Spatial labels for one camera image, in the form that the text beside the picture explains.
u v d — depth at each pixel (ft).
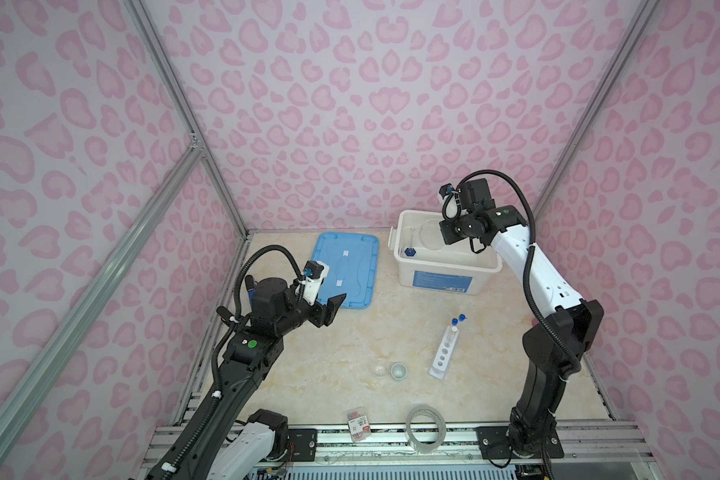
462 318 2.57
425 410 2.46
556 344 1.43
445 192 2.46
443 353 2.75
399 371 2.75
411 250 3.71
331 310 2.14
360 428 2.41
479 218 2.01
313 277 1.99
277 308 1.77
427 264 2.98
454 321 2.56
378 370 2.82
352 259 3.65
